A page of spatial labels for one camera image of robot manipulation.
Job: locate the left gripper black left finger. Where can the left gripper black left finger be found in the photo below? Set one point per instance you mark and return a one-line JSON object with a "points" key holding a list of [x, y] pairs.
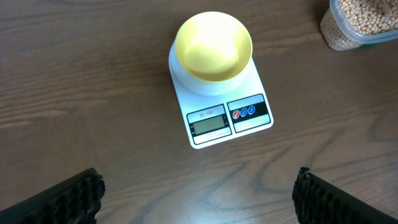
{"points": [[75, 200]]}

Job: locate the white digital kitchen scale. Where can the white digital kitchen scale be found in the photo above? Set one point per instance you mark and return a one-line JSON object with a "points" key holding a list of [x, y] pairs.
{"points": [[213, 113]]}

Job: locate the clear container of soybeans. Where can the clear container of soybeans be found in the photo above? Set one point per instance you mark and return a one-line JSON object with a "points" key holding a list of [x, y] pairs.
{"points": [[349, 24]]}

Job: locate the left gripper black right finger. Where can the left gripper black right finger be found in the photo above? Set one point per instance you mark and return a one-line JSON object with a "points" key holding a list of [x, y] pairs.
{"points": [[318, 202]]}

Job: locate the yellow plastic bowl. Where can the yellow plastic bowl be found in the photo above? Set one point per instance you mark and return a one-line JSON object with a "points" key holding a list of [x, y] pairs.
{"points": [[213, 46]]}

